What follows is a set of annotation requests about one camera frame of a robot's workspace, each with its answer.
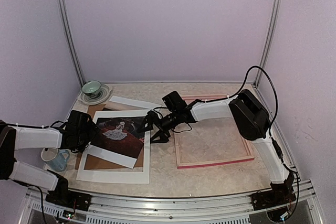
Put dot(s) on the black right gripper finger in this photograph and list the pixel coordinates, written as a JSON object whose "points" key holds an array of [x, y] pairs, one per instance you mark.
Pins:
{"points": [[146, 124], [160, 137]]}

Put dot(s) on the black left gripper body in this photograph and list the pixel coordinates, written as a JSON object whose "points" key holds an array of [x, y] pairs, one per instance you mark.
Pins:
{"points": [[84, 137]]}

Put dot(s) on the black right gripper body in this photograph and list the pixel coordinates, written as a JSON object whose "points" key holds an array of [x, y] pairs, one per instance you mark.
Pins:
{"points": [[170, 121]]}

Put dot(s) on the dark photo with white figure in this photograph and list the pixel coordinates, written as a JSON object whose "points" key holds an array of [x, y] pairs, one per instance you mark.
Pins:
{"points": [[108, 155]]}

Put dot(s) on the white mat board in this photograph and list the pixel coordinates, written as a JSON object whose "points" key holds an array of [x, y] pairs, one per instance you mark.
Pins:
{"points": [[138, 175], [119, 135]]}

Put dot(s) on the pink wooden picture frame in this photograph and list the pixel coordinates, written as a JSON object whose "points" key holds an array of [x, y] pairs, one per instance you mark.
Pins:
{"points": [[223, 113]]}

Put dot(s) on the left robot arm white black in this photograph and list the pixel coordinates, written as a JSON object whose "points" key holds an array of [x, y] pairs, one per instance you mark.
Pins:
{"points": [[16, 137]]}

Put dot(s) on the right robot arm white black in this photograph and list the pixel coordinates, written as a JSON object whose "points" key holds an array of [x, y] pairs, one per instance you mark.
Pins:
{"points": [[250, 116]]}

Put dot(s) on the brown backing board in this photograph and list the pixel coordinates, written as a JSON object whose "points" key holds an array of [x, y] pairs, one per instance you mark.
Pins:
{"points": [[95, 163]]}

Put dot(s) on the white and blue mug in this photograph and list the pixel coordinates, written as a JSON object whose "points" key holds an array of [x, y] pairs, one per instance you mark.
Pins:
{"points": [[56, 159]]}

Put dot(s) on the green ceramic bowl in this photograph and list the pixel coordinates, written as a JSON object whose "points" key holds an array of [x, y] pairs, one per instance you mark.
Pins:
{"points": [[91, 88]]}

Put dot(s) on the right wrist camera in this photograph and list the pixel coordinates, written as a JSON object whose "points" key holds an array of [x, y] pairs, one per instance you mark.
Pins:
{"points": [[154, 115]]}

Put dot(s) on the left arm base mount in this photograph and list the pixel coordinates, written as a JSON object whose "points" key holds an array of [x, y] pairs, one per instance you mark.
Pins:
{"points": [[62, 196]]}

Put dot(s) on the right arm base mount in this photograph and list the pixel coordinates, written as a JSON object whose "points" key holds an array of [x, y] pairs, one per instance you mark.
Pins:
{"points": [[279, 194]]}

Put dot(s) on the aluminium front rail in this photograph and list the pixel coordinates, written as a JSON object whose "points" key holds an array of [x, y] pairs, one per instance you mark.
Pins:
{"points": [[234, 208]]}

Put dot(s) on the left aluminium corner post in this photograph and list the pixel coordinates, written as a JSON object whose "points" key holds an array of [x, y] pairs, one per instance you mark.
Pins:
{"points": [[70, 41]]}

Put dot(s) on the aluminium corner post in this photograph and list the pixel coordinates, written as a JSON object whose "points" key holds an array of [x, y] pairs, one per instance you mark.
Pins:
{"points": [[70, 41], [270, 32]]}

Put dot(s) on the right aluminium corner post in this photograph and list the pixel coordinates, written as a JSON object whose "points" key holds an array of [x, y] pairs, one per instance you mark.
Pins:
{"points": [[270, 32]]}

